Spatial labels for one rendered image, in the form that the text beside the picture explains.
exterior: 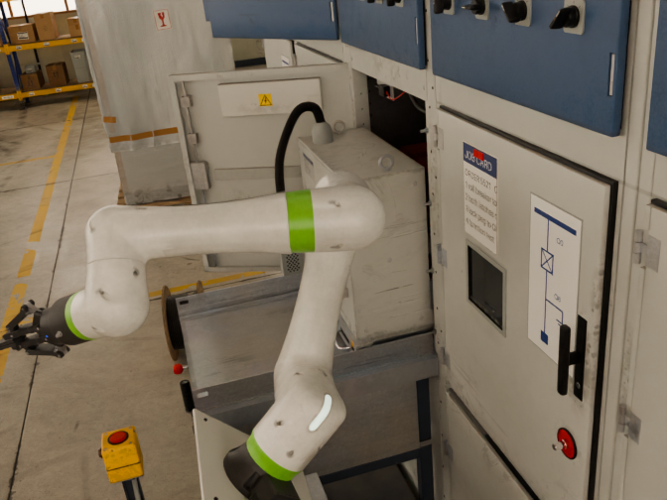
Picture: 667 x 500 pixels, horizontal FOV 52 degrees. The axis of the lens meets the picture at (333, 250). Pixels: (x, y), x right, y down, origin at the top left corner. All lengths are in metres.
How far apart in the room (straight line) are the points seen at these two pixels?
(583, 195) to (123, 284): 0.76
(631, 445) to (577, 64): 0.60
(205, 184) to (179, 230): 1.30
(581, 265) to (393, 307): 0.83
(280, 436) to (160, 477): 1.73
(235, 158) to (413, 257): 0.87
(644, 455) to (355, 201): 0.62
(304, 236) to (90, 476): 2.16
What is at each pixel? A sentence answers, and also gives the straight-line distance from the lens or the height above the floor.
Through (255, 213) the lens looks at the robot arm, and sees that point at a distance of 1.23.
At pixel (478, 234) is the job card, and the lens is 1.50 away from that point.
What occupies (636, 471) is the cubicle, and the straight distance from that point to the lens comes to 1.24.
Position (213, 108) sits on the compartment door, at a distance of 2.46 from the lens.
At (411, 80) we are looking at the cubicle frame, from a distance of 1.79.
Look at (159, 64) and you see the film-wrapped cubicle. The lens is 5.68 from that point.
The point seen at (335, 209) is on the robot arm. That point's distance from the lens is 1.22.
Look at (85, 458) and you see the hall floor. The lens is 3.31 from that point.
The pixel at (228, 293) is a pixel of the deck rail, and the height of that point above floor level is 0.89.
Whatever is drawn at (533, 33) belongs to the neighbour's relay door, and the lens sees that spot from 1.22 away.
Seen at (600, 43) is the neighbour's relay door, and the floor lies 1.78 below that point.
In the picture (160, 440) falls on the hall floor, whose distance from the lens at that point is 3.26.
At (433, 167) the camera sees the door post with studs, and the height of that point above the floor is 1.41.
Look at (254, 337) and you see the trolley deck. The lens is 2.17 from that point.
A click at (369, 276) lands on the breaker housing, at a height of 1.11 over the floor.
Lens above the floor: 1.94
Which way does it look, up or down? 24 degrees down
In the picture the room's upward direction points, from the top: 6 degrees counter-clockwise
